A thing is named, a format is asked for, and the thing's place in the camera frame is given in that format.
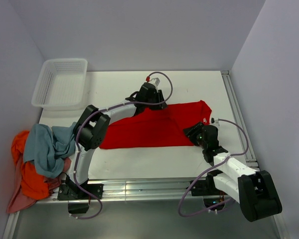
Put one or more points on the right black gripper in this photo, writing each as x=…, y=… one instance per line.
x=195, y=128

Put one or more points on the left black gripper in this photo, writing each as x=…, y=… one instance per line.
x=158, y=94

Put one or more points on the red t shirt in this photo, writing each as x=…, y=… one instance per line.
x=162, y=128

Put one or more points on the blue grey t shirt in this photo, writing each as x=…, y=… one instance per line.
x=47, y=147

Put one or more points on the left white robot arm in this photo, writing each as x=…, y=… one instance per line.
x=92, y=126

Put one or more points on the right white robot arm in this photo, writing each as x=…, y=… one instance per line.
x=253, y=190

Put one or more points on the white plastic perforated basket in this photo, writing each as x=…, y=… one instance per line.
x=61, y=85

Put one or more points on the orange t shirt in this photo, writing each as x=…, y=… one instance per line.
x=32, y=184

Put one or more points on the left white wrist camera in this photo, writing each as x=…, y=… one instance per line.
x=153, y=81

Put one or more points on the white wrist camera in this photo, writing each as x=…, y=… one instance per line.
x=215, y=120
x=153, y=81

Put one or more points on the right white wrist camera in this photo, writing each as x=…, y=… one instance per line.
x=215, y=120

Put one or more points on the aluminium right side rail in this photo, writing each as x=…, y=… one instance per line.
x=250, y=157

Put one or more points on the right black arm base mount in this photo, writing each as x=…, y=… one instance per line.
x=209, y=194

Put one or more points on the aluminium front rail frame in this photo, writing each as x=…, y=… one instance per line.
x=136, y=209

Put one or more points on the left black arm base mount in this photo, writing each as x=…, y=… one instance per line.
x=78, y=201

